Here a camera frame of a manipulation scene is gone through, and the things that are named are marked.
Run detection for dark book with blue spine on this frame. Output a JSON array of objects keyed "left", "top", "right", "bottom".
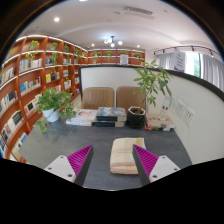
[{"left": 91, "top": 119, "right": 127, "bottom": 129}]

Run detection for white purple hanging banner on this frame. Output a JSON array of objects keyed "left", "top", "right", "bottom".
[{"left": 172, "top": 49, "right": 187, "bottom": 73}]

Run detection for multi-bulb ceiling lamp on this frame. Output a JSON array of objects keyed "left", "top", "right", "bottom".
[{"left": 103, "top": 35, "right": 124, "bottom": 49}]

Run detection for small stack of books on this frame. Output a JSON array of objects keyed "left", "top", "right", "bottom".
[{"left": 144, "top": 112, "right": 177, "bottom": 132}]

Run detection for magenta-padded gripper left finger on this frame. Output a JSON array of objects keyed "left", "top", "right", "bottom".
[{"left": 43, "top": 144, "right": 95, "bottom": 187}]

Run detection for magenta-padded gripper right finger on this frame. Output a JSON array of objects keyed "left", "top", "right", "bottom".
[{"left": 132, "top": 144, "right": 182, "bottom": 187}]

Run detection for cream striped towel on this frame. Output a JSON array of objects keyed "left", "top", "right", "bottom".
[{"left": 109, "top": 137, "right": 147, "bottom": 176}]

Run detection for orange wooden bookshelf unit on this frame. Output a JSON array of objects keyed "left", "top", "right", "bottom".
[{"left": 0, "top": 33, "right": 147, "bottom": 164}]

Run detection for white book with portrait cover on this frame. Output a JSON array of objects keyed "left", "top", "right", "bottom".
[{"left": 71, "top": 108, "right": 99, "bottom": 123}]

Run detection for white sheer curtains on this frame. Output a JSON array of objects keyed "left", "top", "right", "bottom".
[{"left": 154, "top": 51, "right": 224, "bottom": 92}]

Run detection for ceiling air vent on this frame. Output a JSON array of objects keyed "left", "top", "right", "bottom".
[{"left": 122, "top": 5, "right": 155, "bottom": 18}]

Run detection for black ceiling track rail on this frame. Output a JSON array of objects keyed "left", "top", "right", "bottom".
[{"left": 153, "top": 44, "right": 222, "bottom": 57}]

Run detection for recessed ceiling spotlights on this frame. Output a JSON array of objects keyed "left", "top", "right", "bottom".
[{"left": 53, "top": 16, "right": 142, "bottom": 50}]

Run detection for tall tree plant black pot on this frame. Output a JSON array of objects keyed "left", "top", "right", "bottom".
[{"left": 126, "top": 59, "right": 175, "bottom": 130}]

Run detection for white wall socket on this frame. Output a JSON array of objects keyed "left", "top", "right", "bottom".
[
  {"left": 182, "top": 106, "right": 196, "bottom": 127},
  {"left": 175, "top": 99, "right": 186, "bottom": 118}
]

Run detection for tan padded chair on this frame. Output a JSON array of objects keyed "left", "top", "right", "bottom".
[
  {"left": 115, "top": 86, "right": 148, "bottom": 113},
  {"left": 80, "top": 86, "right": 116, "bottom": 111}
]

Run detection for leafy vine plant white pot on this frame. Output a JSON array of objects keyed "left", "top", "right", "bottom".
[{"left": 34, "top": 87, "right": 77, "bottom": 134}]

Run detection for flat white book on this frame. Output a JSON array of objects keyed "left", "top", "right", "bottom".
[{"left": 65, "top": 118, "right": 95, "bottom": 127}]

